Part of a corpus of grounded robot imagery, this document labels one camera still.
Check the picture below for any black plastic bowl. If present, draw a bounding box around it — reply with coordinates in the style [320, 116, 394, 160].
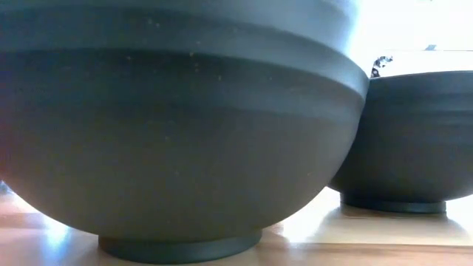
[327, 69, 473, 215]
[0, 0, 370, 265]

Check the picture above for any small dark distant object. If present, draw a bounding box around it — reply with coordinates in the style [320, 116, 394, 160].
[370, 55, 394, 78]

